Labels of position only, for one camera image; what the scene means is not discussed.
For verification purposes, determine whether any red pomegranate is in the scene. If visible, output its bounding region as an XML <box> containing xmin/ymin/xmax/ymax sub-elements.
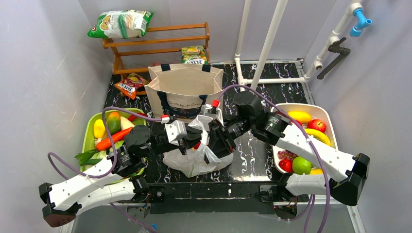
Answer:
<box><xmin>192</xmin><ymin>142</ymin><xmax>201</xmax><ymax>150</ymax></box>

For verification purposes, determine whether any white plastic grocery bag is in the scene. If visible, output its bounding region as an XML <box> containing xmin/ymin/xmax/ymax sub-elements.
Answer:
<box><xmin>163</xmin><ymin>115</ymin><xmax>234</xmax><ymax>178</ymax></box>

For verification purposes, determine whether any orange red snack bag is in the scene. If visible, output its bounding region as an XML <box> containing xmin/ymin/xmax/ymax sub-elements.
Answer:
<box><xmin>114</xmin><ymin>73</ymin><xmax>151</xmax><ymax>100</ymax></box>

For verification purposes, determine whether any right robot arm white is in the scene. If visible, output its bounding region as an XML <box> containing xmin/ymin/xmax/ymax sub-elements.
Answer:
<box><xmin>208</xmin><ymin>91</ymin><xmax>370</xmax><ymax>206</ymax></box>

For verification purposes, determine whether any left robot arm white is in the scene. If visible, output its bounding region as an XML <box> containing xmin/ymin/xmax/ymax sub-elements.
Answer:
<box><xmin>39</xmin><ymin>120</ymin><xmax>207</xmax><ymax>227</ymax></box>

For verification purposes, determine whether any red chili pepper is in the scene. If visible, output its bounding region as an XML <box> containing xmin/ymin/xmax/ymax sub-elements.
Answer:
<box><xmin>128</xmin><ymin>112</ymin><xmax>147</xmax><ymax>122</ymax></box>

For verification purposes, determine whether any white daikon radish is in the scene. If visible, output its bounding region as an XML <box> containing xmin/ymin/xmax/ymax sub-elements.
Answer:
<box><xmin>120</xmin><ymin>116</ymin><xmax>135</xmax><ymax>131</ymax></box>

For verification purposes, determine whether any green orange mango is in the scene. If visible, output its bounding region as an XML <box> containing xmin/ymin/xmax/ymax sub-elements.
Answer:
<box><xmin>106</xmin><ymin>111</ymin><xmax>121</xmax><ymax>135</ymax></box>

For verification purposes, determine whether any beige canvas tote bag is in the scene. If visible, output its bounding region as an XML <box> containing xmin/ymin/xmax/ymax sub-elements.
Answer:
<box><xmin>145</xmin><ymin>64</ymin><xmax>224</xmax><ymax>123</ymax></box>

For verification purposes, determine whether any orange carrot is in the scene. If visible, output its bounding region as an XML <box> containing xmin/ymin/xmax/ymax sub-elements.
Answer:
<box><xmin>95</xmin><ymin>127</ymin><xmax>132</xmax><ymax>151</ymax></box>

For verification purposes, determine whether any red grapes bunch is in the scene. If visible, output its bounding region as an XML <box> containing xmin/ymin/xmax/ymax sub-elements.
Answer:
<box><xmin>277</xmin><ymin>150</ymin><xmax>298</xmax><ymax>162</ymax></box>

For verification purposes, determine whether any yellow bell pepper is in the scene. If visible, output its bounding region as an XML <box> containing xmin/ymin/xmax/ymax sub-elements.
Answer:
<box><xmin>93</xmin><ymin>119</ymin><xmax>106</xmax><ymax>138</ymax></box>

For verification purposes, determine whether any small red fruit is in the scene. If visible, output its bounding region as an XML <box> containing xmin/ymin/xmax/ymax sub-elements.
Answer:
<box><xmin>278</xmin><ymin>159</ymin><xmax>293</xmax><ymax>173</ymax></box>

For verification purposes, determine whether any yellow mango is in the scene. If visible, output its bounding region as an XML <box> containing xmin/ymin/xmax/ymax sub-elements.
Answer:
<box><xmin>287</xmin><ymin>111</ymin><xmax>312</xmax><ymax>124</ymax></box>

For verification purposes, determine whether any green vegetable basket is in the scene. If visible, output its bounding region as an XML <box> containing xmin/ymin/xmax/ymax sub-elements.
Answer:
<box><xmin>79</xmin><ymin>108</ymin><xmax>147</xmax><ymax>185</ymax></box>

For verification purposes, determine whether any yellow banana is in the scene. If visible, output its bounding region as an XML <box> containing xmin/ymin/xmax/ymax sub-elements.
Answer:
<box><xmin>305</xmin><ymin>128</ymin><xmax>332</xmax><ymax>147</ymax></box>

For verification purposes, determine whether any yellow green snack bag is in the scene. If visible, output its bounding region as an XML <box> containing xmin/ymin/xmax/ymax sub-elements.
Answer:
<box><xmin>180</xmin><ymin>46</ymin><xmax>209</xmax><ymax>65</ymax></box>

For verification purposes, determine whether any red apple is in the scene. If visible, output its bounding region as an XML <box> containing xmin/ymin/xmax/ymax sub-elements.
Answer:
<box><xmin>307</xmin><ymin>119</ymin><xmax>326</xmax><ymax>133</ymax></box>

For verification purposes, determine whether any white fruit basket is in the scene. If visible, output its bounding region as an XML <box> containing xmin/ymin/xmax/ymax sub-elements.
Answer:
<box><xmin>273</xmin><ymin>103</ymin><xmax>338</xmax><ymax>174</ymax></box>

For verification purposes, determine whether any wooden shelf rack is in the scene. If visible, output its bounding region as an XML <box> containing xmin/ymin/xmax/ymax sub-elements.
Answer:
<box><xmin>102</xmin><ymin>22</ymin><xmax>210</xmax><ymax>79</ymax></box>

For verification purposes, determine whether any large green chips bag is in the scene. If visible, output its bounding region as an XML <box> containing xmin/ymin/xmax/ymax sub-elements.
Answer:
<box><xmin>87</xmin><ymin>10</ymin><xmax>154</xmax><ymax>39</ymax></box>

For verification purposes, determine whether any blue pipe fitting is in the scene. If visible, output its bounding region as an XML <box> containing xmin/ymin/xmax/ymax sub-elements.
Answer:
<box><xmin>349</xmin><ymin>8</ymin><xmax>373</xmax><ymax>37</ymax></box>

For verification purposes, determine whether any white pvc pipe frame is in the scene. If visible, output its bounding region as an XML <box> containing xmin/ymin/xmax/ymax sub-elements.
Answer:
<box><xmin>234</xmin><ymin>0</ymin><xmax>365</xmax><ymax>85</ymax></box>

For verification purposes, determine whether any metal base frame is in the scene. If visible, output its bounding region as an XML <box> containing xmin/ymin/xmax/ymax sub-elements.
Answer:
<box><xmin>59</xmin><ymin>182</ymin><xmax>366</xmax><ymax>233</ymax></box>

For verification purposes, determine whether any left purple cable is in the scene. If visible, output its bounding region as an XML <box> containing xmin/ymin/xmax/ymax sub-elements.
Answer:
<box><xmin>47</xmin><ymin>106</ymin><xmax>170</xmax><ymax>233</ymax></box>

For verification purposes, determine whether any black lever handle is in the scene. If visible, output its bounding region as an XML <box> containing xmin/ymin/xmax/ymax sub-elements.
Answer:
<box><xmin>317</xmin><ymin>37</ymin><xmax>351</xmax><ymax>80</ymax></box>

